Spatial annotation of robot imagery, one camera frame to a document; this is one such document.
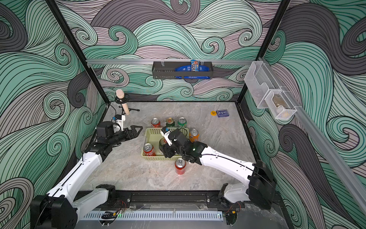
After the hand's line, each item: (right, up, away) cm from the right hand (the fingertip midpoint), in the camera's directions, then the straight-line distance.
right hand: (166, 144), depth 76 cm
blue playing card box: (+42, +17, +34) cm, 56 cm away
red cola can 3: (+8, -11, 0) cm, 14 cm away
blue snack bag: (+13, +47, +16) cm, 51 cm away
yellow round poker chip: (+35, +17, +38) cm, 54 cm away
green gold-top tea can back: (+1, +10, +19) cm, 22 cm away
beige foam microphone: (-30, +29, +11) cm, 43 cm away
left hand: (-17, +9, +3) cm, 19 cm away
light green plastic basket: (-11, +2, +22) cm, 24 cm away
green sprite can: (+9, +11, +19) cm, 23 cm away
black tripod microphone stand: (-29, +25, +14) cm, 41 cm away
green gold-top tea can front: (-2, +2, -3) cm, 4 cm away
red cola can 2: (-11, -4, +5) cm, 12 cm away
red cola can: (-9, +11, +18) cm, 23 cm away
